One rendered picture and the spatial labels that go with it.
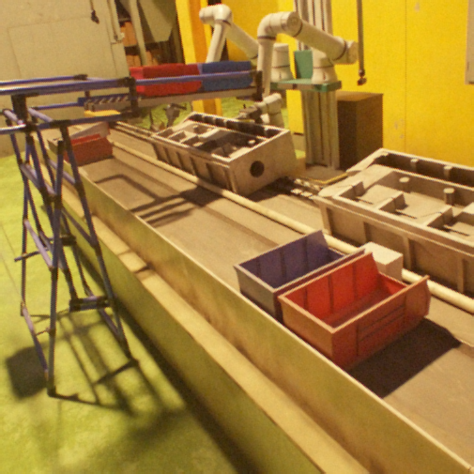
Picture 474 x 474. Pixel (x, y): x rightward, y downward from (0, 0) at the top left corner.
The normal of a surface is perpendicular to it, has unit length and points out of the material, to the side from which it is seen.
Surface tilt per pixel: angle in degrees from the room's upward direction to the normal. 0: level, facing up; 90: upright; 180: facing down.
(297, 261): 88
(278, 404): 0
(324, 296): 88
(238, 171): 90
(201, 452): 0
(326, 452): 0
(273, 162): 90
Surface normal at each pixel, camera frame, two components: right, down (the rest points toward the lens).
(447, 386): -0.12, -0.90
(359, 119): 0.59, 0.26
